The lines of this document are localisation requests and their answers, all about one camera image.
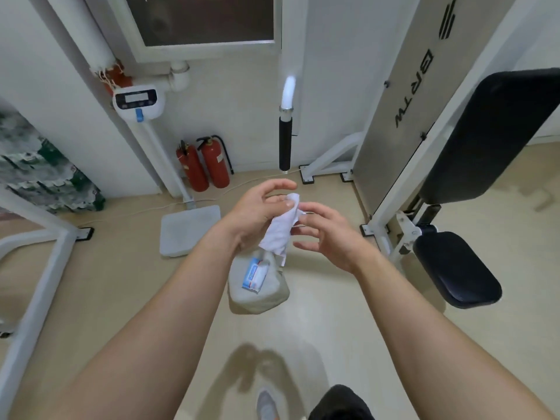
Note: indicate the white column weighing scale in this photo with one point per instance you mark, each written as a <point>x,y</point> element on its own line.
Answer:
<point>190,229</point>

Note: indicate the grey weight stack cover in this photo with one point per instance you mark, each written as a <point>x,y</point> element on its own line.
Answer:
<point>407,104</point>

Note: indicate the person's right hand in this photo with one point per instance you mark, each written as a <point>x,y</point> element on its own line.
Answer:
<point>345,244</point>

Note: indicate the black seat pad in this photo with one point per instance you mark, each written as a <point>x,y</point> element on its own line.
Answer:
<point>459,271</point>

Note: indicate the white pipe with red valve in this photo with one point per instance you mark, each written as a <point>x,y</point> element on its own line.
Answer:
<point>116,76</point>

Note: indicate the person's left forearm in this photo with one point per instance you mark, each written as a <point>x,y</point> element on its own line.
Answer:
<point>144,332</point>

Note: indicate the person's black shorts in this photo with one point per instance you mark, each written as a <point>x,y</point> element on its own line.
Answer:
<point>339,404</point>

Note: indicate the person's left hand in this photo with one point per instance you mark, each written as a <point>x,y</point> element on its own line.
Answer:
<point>247,214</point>

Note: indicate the person's left thumb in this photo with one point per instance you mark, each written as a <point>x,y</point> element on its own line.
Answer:
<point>283,206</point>

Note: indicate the white packet with blue label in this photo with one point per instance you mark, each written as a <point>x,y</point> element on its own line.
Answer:
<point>262,293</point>

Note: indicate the person's grey shoe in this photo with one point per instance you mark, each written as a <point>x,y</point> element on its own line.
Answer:
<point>267,406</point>

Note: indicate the pile of bottled water packs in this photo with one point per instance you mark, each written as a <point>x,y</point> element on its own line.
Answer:
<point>43,174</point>

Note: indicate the black back rest pad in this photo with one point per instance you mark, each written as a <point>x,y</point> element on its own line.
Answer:
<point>485,144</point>

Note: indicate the white metal equipment frame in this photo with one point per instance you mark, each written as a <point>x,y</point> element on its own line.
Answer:
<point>41,284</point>

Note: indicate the white cloth wipe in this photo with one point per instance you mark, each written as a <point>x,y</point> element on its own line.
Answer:
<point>278,234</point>

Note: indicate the red fire extinguisher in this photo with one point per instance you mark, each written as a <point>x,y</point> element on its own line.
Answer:
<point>216,166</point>
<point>194,170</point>

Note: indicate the person's right forearm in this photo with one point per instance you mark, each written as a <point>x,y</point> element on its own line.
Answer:
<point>433,345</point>

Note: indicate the person's right thumb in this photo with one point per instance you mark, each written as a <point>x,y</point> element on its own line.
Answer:
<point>309,246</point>

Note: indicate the white framed window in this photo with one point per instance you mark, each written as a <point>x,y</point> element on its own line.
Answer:
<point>197,21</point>

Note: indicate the white gym machine frame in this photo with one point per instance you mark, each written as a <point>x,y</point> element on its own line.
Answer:
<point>332,158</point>

